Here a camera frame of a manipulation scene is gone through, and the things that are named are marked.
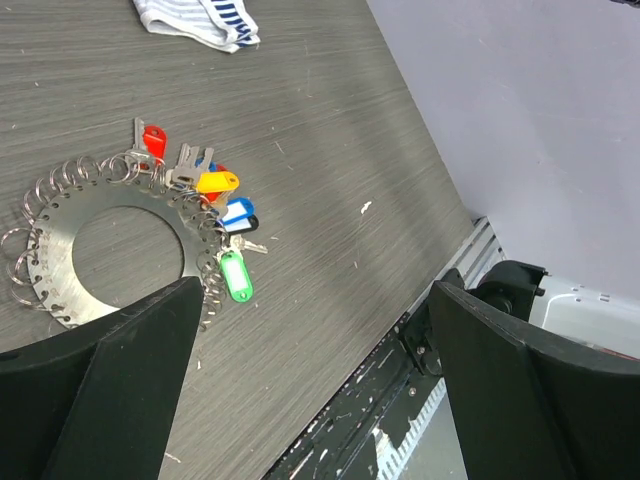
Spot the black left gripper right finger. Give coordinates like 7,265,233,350
428,281,639,479

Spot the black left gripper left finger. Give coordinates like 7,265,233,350
1,277,203,479

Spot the green key tag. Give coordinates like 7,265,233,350
219,250,254,303

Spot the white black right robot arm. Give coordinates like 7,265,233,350
401,260,639,479

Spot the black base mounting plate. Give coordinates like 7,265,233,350
264,314,442,479

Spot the black key tag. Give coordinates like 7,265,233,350
225,215,260,235

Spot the blue key tag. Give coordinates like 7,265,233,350
221,197,255,225

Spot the yellow key tag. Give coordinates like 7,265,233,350
195,171,240,194

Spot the red key tag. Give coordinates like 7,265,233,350
142,125,167,160

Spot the silver key with red tag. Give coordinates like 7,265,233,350
132,117,149,154

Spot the striped blue white cloth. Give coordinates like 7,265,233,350
133,0,260,54

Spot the white slotted cable duct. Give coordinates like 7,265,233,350
373,379,446,480

